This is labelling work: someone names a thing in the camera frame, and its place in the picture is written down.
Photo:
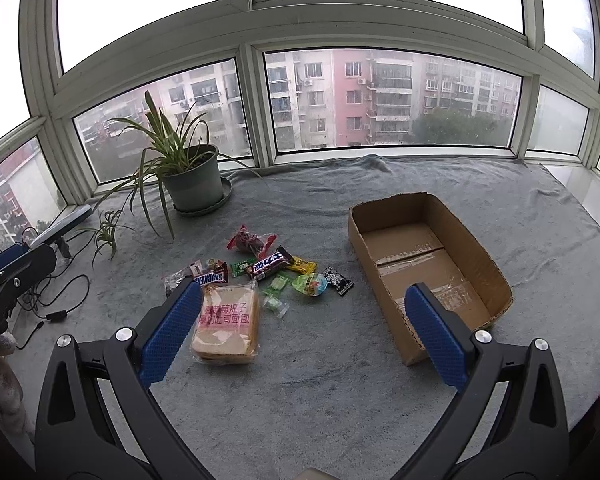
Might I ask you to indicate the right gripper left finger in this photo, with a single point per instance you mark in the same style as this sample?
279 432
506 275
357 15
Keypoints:
97 418

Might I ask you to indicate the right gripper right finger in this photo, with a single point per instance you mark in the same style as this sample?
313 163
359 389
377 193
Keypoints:
507 419

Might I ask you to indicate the packaged toast bread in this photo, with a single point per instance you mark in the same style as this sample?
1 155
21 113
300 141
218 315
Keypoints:
227 327

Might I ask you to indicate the small Snickers bar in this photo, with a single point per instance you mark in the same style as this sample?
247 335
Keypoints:
211 278

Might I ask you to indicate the red dark snack packet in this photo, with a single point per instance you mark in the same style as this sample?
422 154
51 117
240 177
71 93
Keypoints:
217 265

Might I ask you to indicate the green jelly cup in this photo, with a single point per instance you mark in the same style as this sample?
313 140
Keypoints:
311 285

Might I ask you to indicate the grey flat device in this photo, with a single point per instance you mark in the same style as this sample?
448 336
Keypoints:
61 227

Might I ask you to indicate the pink small sachet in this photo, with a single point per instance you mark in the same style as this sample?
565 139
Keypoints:
172 281

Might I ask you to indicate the orange triangular snack packet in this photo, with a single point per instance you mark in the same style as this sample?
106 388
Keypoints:
196 268

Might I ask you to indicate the grey towel cloth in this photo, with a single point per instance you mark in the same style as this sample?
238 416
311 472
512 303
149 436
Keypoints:
327 388

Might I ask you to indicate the dark green candy packet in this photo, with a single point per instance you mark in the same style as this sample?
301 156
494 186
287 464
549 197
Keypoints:
241 268

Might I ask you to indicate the cardboard box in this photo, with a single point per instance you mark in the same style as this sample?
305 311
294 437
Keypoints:
414 238

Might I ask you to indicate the large Snickers bar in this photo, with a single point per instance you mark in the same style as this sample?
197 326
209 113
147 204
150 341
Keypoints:
266 266

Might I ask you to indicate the black white candy packet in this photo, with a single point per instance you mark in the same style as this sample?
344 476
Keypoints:
337 281

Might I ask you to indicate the light green candy packet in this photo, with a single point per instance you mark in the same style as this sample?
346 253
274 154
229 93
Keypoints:
277 285

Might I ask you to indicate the green plant pot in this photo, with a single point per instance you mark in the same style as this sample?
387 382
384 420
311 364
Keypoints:
201 189

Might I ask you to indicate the spider plant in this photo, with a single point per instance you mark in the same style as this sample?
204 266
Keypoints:
171 153

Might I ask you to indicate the red clear snack packet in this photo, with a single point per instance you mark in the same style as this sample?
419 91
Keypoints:
251 243

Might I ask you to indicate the yellow candy packet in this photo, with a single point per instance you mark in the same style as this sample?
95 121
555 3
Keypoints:
302 266

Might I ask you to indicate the window frame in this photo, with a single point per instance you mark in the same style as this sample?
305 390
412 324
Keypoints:
286 80

